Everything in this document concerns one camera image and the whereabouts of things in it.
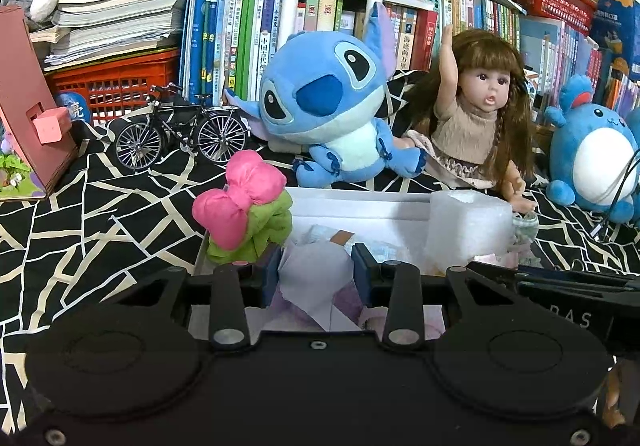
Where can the pink scrunchie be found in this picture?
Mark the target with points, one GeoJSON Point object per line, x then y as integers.
{"type": "Point", "coordinates": [235, 206]}

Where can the black patterned blanket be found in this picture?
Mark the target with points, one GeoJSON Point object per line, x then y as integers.
{"type": "Point", "coordinates": [125, 226]}

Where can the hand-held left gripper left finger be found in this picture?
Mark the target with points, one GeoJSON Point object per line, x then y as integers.
{"type": "Point", "coordinates": [270, 271]}

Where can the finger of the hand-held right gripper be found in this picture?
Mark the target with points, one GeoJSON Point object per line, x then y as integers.
{"type": "Point", "coordinates": [550, 281]}

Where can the pink triangular house model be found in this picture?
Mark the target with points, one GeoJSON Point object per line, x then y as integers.
{"type": "Point", "coordinates": [30, 90]}

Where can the blue round ornament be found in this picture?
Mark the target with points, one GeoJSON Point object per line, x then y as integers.
{"type": "Point", "coordinates": [75, 108]}

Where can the black model bicycle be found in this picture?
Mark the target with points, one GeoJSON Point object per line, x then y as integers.
{"type": "Point", "coordinates": [139, 145]}

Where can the orange plastic crate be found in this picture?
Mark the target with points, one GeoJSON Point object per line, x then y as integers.
{"type": "Point", "coordinates": [110, 80]}

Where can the white foam block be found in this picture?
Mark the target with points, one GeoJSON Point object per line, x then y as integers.
{"type": "Point", "coordinates": [465, 226]}

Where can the stack of lying books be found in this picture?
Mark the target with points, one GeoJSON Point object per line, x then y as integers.
{"type": "Point", "coordinates": [115, 10]}

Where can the purple fuzzy cloth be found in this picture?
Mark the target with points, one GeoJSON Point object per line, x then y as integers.
{"type": "Point", "coordinates": [345, 313]}

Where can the blue printed box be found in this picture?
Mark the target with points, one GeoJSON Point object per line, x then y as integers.
{"type": "Point", "coordinates": [615, 25]}

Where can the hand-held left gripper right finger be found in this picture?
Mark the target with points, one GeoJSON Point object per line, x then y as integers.
{"type": "Point", "coordinates": [362, 271]}

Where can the white cardboard box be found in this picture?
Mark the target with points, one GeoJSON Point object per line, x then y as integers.
{"type": "Point", "coordinates": [360, 206]}

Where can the row of upright books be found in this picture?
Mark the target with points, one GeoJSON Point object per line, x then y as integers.
{"type": "Point", "coordinates": [250, 25]}

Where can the green plaid scrunchie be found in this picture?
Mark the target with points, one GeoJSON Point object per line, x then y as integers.
{"type": "Point", "coordinates": [525, 226]}

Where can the brown-haired doll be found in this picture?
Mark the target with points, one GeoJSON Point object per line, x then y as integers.
{"type": "Point", "coordinates": [465, 135]}

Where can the light blue tissue pack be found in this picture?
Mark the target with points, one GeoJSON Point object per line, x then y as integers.
{"type": "Point", "coordinates": [315, 271]}

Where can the person's right hand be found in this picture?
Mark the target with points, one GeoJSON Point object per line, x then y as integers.
{"type": "Point", "coordinates": [615, 396]}

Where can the round blue white-bellied plush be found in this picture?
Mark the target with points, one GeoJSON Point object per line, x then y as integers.
{"type": "Point", "coordinates": [595, 160]}

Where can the blue alien plush toy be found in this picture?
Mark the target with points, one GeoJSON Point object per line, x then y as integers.
{"type": "Point", "coordinates": [325, 90]}

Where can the red plastic basket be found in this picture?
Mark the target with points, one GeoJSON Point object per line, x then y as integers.
{"type": "Point", "coordinates": [550, 0]}

